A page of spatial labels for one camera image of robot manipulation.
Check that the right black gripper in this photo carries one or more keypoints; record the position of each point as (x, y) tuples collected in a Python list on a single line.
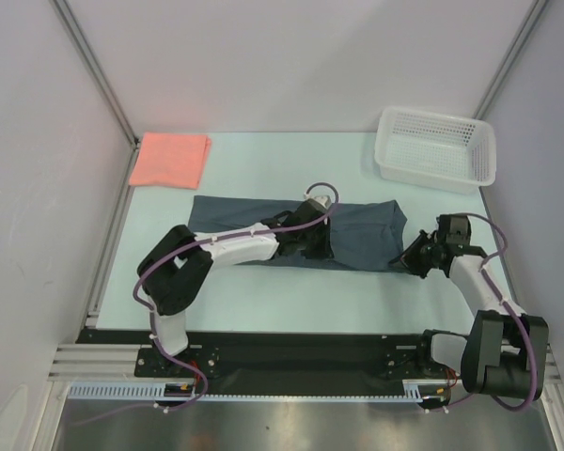
[(416, 256)]

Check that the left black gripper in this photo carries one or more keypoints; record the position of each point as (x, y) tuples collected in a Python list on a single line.
[(323, 250)]

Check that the blue-grey t shirt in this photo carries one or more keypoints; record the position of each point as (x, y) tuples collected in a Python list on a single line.
[(363, 237)]

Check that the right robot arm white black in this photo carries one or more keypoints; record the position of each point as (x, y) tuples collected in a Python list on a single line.
[(504, 354)]

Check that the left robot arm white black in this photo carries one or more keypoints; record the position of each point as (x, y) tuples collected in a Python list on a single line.
[(174, 271)]

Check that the white plastic perforated basket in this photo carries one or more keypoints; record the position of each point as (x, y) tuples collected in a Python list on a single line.
[(442, 152)]

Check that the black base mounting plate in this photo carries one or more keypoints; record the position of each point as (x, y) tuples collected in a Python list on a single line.
[(305, 386)]

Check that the folded pink t shirt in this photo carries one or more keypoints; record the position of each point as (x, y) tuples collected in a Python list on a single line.
[(171, 160)]

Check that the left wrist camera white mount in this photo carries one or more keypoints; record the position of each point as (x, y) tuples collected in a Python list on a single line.
[(319, 202)]

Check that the white slotted cable duct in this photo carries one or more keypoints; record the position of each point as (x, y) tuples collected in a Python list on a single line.
[(409, 392)]

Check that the aluminium front rail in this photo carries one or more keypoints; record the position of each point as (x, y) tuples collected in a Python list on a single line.
[(70, 362)]

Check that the right aluminium frame post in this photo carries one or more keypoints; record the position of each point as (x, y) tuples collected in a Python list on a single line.
[(515, 51)]

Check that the aluminium frame post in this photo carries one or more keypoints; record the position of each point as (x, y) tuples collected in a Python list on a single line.
[(83, 47), (515, 51)]

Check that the left aluminium frame post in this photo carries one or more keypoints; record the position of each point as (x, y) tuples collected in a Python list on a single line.
[(83, 47)]

